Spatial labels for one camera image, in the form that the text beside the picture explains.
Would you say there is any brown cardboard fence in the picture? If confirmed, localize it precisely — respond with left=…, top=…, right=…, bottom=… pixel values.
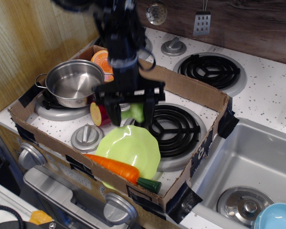
left=8, top=44, right=240, bottom=224

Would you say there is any back right black burner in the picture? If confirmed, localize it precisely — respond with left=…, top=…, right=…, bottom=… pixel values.
left=173, top=52, right=247, bottom=97

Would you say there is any silver sink basin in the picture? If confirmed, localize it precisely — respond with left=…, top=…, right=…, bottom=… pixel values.
left=191, top=119, right=286, bottom=229

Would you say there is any green toy broccoli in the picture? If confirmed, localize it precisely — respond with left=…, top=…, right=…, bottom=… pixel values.
left=121, top=103, right=145, bottom=123

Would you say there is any front right black burner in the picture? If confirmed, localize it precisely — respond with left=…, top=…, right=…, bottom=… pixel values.
left=123, top=103, right=208, bottom=172

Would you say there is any silver stove knob back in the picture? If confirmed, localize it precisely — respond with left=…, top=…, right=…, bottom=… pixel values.
left=161, top=37, right=187, bottom=56

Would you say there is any light green plastic plate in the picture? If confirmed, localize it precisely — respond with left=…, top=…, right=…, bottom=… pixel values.
left=95, top=125, right=161, bottom=180

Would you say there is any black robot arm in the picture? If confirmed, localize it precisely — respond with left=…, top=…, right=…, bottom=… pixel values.
left=55, top=0, right=165, bottom=127

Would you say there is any silver stove knob front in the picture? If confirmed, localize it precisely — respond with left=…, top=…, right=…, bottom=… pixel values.
left=71, top=125, right=104, bottom=153

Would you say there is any orange toy carrot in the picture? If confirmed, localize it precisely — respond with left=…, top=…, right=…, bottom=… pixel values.
left=83, top=154, right=162, bottom=194

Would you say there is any hanging silver spatula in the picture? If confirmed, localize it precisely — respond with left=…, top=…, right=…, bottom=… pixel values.
left=193, top=0, right=211, bottom=36

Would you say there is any silver steel pot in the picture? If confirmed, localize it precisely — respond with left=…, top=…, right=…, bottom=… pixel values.
left=35, top=59, right=113, bottom=108

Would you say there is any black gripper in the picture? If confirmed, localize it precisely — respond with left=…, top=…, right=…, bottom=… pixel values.
left=93, top=61, right=165, bottom=128

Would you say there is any light blue bowl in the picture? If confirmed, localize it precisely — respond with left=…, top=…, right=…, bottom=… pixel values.
left=251, top=203, right=286, bottom=229

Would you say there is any silver oven knob left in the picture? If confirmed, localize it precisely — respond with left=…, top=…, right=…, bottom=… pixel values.
left=18, top=142, right=47, bottom=170

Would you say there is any yellow toy piece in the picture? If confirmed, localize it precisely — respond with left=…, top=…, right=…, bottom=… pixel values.
left=29, top=210, right=53, bottom=225

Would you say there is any silver oven door handle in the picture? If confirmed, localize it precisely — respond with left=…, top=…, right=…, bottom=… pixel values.
left=23, top=167, right=132, bottom=229

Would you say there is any silver oven knob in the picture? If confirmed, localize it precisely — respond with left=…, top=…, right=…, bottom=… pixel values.
left=103, top=193, right=138, bottom=225
left=18, top=142, right=47, bottom=170

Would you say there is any silver oven knob right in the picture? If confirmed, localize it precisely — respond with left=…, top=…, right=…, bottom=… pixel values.
left=103, top=193, right=138, bottom=225

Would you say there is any orange toy citrus half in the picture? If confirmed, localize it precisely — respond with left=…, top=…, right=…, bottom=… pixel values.
left=91, top=50, right=114, bottom=83

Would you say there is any red toy onion half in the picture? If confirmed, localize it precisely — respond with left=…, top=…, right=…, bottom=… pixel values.
left=90, top=96, right=111, bottom=127

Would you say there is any back left black burner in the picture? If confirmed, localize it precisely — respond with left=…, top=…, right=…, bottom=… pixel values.
left=90, top=37, right=153, bottom=60

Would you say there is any silver sink drain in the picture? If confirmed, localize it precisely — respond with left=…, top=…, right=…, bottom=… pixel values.
left=216, top=186, right=275, bottom=228

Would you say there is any silver stove knob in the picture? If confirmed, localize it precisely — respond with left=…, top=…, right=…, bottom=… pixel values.
left=71, top=125, right=104, bottom=153
left=161, top=37, right=187, bottom=56
left=119, top=103, right=131, bottom=112

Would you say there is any silver stove knob centre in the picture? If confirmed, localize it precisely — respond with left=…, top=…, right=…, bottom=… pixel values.
left=119, top=103, right=131, bottom=112

